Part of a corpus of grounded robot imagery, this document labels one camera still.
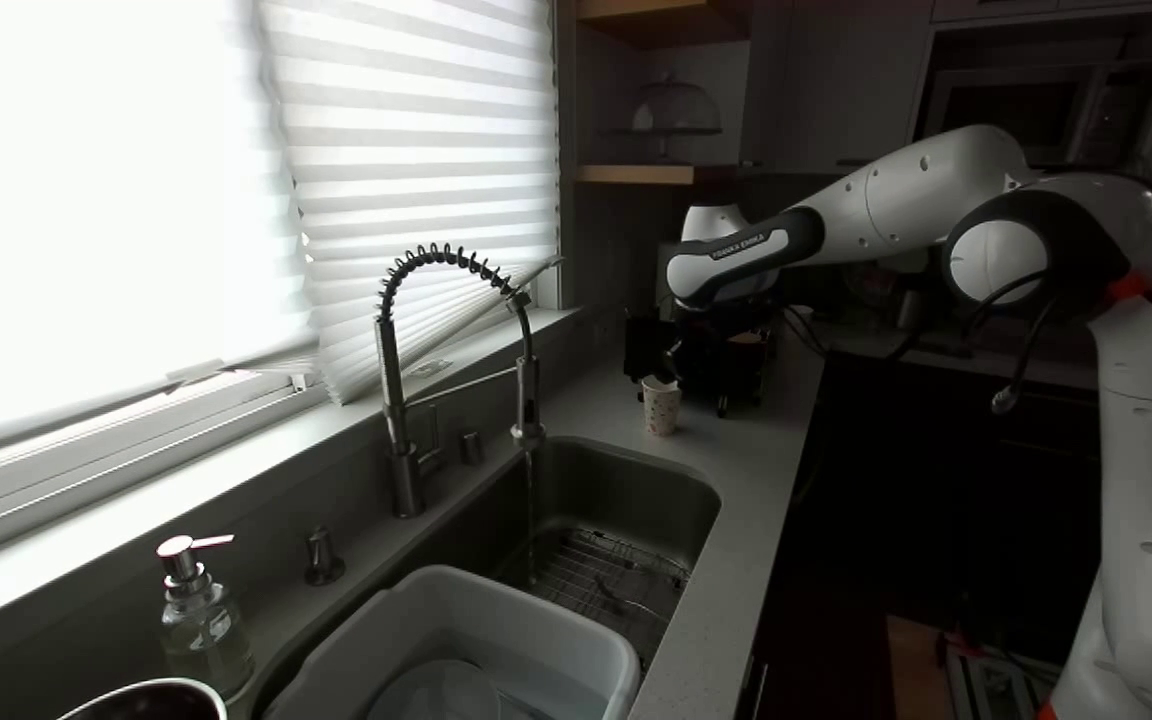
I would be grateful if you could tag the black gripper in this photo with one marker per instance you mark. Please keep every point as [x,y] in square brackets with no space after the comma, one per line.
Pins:
[722,355]

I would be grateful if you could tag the dark round bowl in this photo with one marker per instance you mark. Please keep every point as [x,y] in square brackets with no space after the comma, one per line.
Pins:
[161,696]

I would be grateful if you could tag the steel spring kitchen faucet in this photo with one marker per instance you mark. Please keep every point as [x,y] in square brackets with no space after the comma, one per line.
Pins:
[526,373]

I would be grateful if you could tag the clear soap dispenser bottle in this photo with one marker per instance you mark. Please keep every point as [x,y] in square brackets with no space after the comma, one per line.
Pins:
[198,620]

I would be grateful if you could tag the stainless steel sink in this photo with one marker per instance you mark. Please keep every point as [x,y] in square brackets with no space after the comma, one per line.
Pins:
[566,483]

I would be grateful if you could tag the white plastic wash basin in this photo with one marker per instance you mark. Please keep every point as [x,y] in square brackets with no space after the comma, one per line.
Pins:
[459,645]

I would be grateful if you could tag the white paper cup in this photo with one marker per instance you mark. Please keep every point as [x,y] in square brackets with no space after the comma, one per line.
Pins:
[663,405]

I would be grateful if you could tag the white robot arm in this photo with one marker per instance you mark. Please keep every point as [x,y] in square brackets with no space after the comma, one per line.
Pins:
[1005,232]

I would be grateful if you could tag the white window blind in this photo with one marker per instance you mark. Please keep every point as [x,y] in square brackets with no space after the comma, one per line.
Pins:
[414,126]

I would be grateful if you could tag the wire sink grid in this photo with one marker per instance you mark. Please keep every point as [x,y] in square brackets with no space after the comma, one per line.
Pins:
[600,574]

